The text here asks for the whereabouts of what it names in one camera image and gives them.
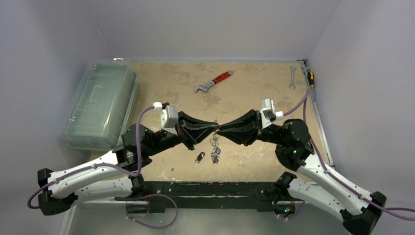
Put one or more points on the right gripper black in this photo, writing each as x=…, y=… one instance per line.
x=254, y=127

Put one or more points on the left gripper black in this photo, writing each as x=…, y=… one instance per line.
x=192, y=130

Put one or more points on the large white keyring with keys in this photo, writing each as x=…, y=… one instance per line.
x=216, y=151

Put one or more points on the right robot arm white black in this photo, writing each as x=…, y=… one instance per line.
x=357, y=209

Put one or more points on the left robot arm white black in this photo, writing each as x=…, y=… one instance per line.
x=118, y=172

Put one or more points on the silver open end wrench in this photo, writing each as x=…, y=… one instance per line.
x=292, y=79

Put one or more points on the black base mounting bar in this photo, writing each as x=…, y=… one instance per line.
x=259, y=196

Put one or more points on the yellow black screwdriver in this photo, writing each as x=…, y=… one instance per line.
x=310, y=78

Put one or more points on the clear plastic storage box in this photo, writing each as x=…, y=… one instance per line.
x=99, y=106

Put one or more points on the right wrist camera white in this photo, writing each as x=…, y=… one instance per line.
x=268, y=113

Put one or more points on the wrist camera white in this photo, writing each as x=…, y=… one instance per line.
x=168, y=116
x=268, y=113

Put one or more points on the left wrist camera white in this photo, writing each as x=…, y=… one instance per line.
x=168, y=116

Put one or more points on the red handled adjustable wrench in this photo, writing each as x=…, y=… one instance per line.
x=211, y=83

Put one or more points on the aluminium frame rail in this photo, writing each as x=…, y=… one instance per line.
x=306, y=70

